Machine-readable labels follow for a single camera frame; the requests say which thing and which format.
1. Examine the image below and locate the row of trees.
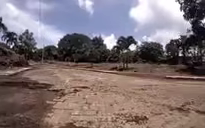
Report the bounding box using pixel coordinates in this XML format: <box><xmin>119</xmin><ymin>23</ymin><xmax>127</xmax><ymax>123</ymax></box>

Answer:
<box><xmin>0</xmin><ymin>0</ymin><xmax>205</xmax><ymax>66</ymax></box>

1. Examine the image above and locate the thin tall pole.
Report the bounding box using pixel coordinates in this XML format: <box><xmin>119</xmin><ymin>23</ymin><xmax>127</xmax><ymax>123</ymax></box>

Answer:
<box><xmin>39</xmin><ymin>0</ymin><xmax>44</xmax><ymax>64</ymax></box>

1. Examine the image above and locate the earth mound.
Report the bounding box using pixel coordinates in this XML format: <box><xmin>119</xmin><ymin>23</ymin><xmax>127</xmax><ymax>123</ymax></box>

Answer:
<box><xmin>0</xmin><ymin>43</ymin><xmax>29</xmax><ymax>70</ymax></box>

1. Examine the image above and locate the brick paved road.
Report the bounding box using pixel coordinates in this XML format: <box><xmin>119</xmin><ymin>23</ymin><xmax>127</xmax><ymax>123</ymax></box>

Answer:
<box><xmin>0</xmin><ymin>62</ymin><xmax>205</xmax><ymax>128</ymax></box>

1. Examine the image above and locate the pale kerb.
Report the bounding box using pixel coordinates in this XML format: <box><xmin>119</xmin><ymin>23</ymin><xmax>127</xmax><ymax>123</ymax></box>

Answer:
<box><xmin>164</xmin><ymin>75</ymin><xmax>205</xmax><ymax>82</ymax></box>
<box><xmin>4</xmin><ymin>66</ymin><xmax>34</xmax><ymax>77</ymax></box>

